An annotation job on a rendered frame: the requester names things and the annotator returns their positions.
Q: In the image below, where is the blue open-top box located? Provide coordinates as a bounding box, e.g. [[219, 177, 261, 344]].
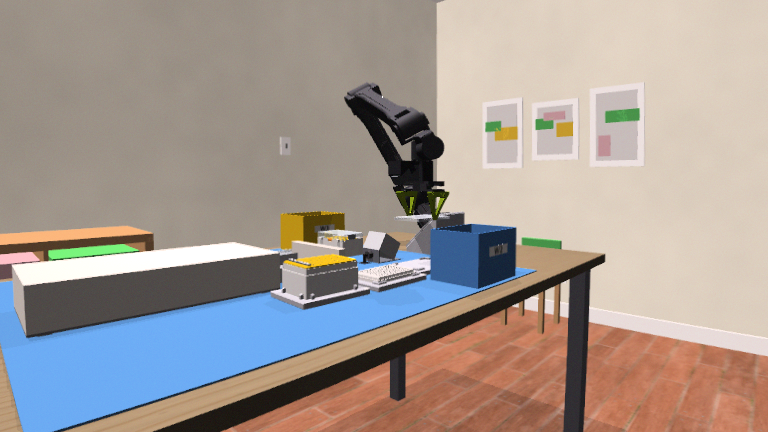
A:
[[430, 224, 516, 289]]

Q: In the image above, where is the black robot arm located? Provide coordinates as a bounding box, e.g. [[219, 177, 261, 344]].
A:
[[344, 82, 444, 215]]

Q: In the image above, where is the blue bench mat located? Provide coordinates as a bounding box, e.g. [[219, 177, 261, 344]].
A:
[[0, 267, 537, 432]]

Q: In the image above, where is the white push-button box with green button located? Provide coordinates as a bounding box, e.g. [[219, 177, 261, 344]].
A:
[[357, 231, 401, 264]]

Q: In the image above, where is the yellow open-top bin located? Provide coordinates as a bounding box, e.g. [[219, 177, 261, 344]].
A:
[[281, 211, 345, 250]]

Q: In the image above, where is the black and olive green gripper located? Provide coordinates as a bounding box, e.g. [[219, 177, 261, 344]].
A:
[[396, 160, 449, 220]]

